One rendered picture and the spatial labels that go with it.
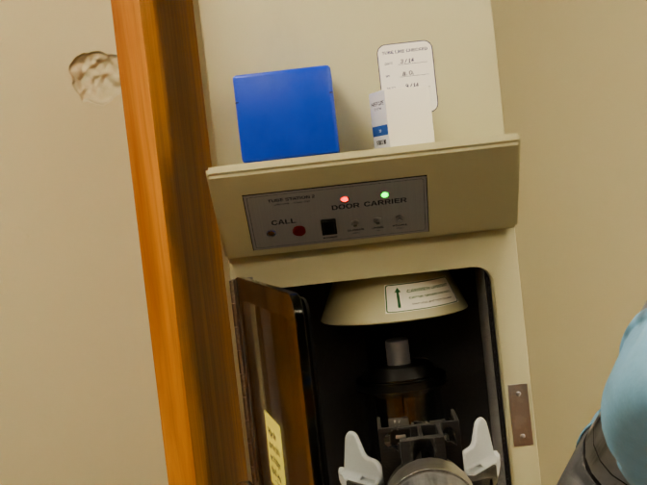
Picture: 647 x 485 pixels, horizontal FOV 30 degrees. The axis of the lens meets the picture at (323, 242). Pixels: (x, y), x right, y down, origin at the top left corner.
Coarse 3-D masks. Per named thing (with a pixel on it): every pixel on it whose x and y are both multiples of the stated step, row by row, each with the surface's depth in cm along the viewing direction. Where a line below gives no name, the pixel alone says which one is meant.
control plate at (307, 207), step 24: (288, 192) 125; (312, 192) 125; (336, 192) 125; (360, 192) 125; (408, 192) 126; (264, 216) 127; (288, 216) 127; (312, 216) 127; (336, 216) 128; (360, 216) 128; (384, 216) 128; (408, 216) 128; (264, 240) 130; (288, 240) 130; (312, 240) 130; (336, 240) 130
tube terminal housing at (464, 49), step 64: (256, 0) 133; (320, 0) 133; (384, 0) 132; (448, 0) 132; (256, 64) 133; (320, 64) 133; (448, 64) 133; (448, 128) 133; (256, 256) 134; (320, 256) 134; (384, 256) 134; (448, 256) 134; (512, 256) 134; (512, 320) 134; (512, 384) 134; (512, 448) 135
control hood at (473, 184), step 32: (288, 160) 122; (320, 160) 122; (352, 160) 122; (384, 160) 122; (416, 160) 122; (448, 160) 123; (480, 160) 123; (512, 160) 123; (224, 192) 124; (256, 192) 124; (448, 192) 126; (480, 192) 127; (512, 192) 127; (224, 224) 128; (448, 224) 130; (480, 224) 130; (512, 224) 131
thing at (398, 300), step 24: (336, 288) 141; (360, 288) 138; (384, 288) 137; (408, 288) 137; (432, 288) 138; (456, 288) 142; (336, 312) 140; (360, 312) 137; (384, 312) 136; (408, 312) 136; (432, 312) 137
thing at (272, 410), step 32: (256, 288) 120; (256, 320) 122; (288, 320) 106; (256, 352) 124; (288, 352) 108; (256, 384) 127; (288, 384) 110; (256, 416) 129; (288, 416) 112; (256, 448) 132; (288, 448) 114; (288, 480) 116; (320, 480) 104
